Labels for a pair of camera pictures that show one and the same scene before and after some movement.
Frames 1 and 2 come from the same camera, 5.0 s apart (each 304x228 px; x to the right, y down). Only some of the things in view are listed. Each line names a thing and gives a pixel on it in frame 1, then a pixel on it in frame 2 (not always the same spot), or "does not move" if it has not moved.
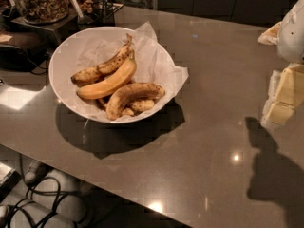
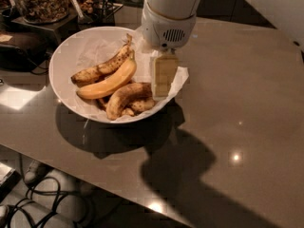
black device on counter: [14, 57] does not move
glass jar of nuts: [42, 4] does not move
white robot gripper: [293, 32] → [165, 32]
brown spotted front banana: [131, 92] does not move
